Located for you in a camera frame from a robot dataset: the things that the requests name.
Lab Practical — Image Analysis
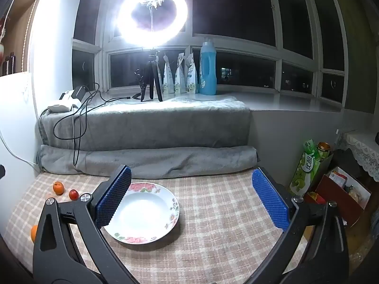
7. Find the black tripod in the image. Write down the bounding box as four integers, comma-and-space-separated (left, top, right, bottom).
135, 47, 164, 102

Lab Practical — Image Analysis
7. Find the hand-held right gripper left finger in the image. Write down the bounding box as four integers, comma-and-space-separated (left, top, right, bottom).
32, 164, 140, 284

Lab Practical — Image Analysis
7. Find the grey fleece blanket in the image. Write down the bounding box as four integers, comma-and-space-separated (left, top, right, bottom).
36, 96, 252, 154

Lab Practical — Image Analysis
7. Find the white power device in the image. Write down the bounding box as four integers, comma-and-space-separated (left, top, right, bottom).
47, 90, 82, 113

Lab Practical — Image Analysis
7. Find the white framed window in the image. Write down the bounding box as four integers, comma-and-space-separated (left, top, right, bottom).
72, 0, 347, 107

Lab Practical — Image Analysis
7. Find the green tissue pack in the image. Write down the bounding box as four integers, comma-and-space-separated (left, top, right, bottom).
289, 138, 322, 197

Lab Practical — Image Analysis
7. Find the white lace cloth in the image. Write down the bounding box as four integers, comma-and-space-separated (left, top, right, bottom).
338, 130, 379, 182

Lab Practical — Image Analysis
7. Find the wooden shelf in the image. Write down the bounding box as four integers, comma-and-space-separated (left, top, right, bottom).
0, 0, 40, 77

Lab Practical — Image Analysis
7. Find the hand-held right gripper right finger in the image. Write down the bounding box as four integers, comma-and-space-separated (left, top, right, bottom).
243, 167, 350, 284

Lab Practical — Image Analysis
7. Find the black power adapter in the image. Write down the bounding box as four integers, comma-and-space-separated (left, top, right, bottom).
72, 86, 89, 101

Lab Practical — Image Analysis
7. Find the rolled grey blanket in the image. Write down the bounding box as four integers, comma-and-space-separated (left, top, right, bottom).
37, 145, 259, 179

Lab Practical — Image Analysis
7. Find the white refill pouch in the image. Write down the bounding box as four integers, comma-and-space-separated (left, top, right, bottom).
185, 53, 199, 93
162, 54, 176, 94
174, 53, 188, 93
156, 62, 164, 93

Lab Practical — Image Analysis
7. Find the white cable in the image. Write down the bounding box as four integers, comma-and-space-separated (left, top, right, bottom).
0, 130, 39, 166

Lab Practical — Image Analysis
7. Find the floral white plate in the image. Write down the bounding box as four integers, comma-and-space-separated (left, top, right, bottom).
102, 182, 180, 244

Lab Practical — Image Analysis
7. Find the white ring light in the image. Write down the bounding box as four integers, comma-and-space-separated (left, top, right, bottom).
117, 0, 189, 48

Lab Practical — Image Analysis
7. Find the black cable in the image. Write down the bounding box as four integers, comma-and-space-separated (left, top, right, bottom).
53, 83, 143, 166

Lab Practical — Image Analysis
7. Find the blue detergent bottle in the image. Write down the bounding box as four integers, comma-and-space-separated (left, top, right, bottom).
199, 37, 218, 96

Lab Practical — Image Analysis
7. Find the red cardboard box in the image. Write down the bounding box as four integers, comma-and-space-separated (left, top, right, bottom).
315, 167, 372, 227

